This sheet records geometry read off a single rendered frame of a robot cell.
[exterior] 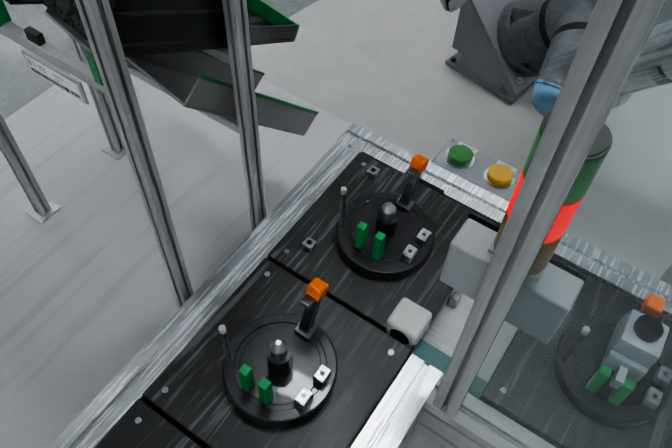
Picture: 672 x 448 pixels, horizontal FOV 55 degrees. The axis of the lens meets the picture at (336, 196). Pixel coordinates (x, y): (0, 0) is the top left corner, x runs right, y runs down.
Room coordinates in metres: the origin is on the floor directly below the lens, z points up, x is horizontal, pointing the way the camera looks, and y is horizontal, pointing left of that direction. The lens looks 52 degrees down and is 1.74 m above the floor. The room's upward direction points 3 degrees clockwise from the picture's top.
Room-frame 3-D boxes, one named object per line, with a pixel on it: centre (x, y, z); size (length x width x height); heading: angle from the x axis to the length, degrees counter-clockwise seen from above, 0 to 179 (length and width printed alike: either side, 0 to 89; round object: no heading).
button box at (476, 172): (0.66, -0.26, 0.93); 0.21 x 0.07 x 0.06; 58
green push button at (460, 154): (0.70, -0.20, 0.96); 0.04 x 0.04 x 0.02
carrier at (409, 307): (0.53, -0.07, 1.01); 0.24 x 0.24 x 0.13; 58
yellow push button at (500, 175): (0.66, -0.26, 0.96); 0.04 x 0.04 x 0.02
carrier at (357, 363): (0.32, 0.06, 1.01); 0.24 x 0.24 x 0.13; 58
